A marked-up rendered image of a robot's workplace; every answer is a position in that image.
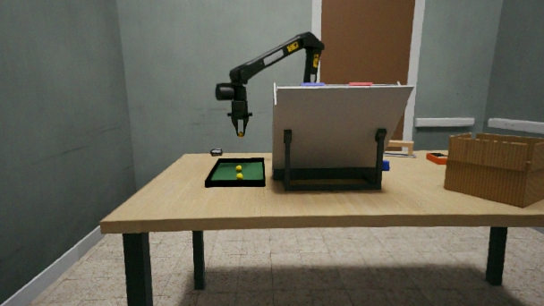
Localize green tray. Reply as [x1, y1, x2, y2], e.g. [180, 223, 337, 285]
[205, 157, 266, 188]

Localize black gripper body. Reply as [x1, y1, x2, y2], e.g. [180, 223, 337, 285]
[227, 99, 252, 120]

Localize blue round plug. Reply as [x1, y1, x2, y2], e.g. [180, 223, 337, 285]
[382, 160, 390, 171]

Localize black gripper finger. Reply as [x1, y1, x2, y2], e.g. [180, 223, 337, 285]
[243, 120, 249, 136]
[232, 120, 238, 136]

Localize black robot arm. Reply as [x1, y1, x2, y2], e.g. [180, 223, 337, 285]
[215, 31, 325, 116]

